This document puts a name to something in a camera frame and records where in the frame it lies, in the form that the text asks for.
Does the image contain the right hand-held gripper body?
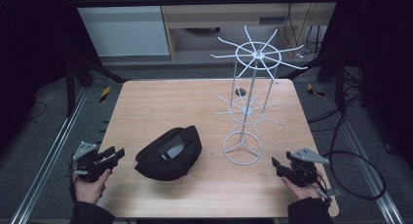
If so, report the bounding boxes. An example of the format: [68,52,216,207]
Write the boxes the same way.
[282,147,330,188]

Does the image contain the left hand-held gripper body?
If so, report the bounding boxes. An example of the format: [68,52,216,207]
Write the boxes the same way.
[71,140,114,183]

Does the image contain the person's right hand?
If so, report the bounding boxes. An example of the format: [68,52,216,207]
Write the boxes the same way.
[281,174,325,202]

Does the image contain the person's left hand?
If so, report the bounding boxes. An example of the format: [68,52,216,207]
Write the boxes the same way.
[74,168,113,205]

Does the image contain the yellow black striped tape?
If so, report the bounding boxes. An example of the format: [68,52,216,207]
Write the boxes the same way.
[98,86,112,104]
[306,83,326,98]

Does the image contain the black cap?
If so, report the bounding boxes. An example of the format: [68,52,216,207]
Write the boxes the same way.
[133,125,204,182]

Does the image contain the black metal stand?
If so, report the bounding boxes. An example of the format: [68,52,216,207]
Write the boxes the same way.
[282,53,348,116]
[63,50,131,119]

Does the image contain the white cabinet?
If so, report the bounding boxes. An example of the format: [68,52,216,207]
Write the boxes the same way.
[68,0,170,58]

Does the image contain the light wooden desk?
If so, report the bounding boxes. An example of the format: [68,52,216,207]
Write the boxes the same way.
[157,0,343,61]

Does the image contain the black horizontal bar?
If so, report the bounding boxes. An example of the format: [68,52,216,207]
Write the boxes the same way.
[67,0,344,9]

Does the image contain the left hand-held gripper cable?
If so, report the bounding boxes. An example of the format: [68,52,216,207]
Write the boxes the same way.
[57,157,81,204]

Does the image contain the hand-held gripper cable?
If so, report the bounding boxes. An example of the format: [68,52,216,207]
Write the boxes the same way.
[57,157,81,204]
[313,176,344,207]

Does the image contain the right hand-held gripper cable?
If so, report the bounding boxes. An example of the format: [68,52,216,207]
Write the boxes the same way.
[313,176,344,207]

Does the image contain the aluminium floor rail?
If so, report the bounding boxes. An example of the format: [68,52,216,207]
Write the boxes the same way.
[324,84,405,224]
[9,87,89,224]

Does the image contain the thin black floor cable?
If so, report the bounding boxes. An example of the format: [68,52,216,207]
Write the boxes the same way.
[24,100,49,122]

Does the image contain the thick black floor cable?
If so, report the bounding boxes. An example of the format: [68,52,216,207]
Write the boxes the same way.
[306,100,388,202]

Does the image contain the white wire rack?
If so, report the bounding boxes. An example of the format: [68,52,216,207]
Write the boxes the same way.
[209,24,309,167]

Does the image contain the hanging black cables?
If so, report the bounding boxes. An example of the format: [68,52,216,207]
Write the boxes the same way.
[282,0,324,57]

